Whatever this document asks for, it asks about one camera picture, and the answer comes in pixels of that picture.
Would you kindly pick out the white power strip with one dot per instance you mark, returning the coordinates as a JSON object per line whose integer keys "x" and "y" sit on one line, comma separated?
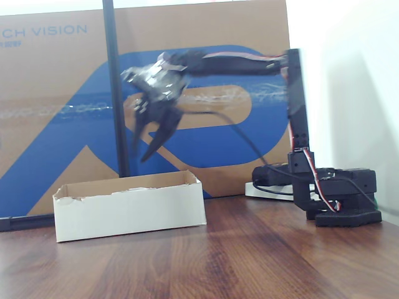
{"x": 268, "y": 194}

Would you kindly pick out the black metal pole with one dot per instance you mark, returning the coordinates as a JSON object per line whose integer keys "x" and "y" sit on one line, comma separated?
{"x": 117, "y": 93}

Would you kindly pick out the black metal base bar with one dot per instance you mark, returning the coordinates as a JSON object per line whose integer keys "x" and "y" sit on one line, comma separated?
{"x": 25, "y": 222}

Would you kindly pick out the large brown blue cardboard box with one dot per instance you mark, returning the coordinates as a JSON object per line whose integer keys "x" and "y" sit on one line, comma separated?
{"x": 46, "y": 78}

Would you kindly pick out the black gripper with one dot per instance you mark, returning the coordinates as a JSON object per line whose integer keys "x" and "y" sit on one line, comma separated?
{"x": 158, "y": 109}

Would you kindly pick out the plastic-wrapped gripper camera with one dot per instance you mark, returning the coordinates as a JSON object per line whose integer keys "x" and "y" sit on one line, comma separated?
{"x": 156, "y": 76}

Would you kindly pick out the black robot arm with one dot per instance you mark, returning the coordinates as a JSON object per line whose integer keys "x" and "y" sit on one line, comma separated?
{"x": 299, "y": 124}

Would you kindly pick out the white cardboard box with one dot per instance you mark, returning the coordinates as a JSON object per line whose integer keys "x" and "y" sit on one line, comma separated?
{"x": 131, "y": 215}

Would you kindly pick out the black power adapter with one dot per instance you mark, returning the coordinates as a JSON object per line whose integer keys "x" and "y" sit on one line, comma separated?
{"x": 271, "y": 176}

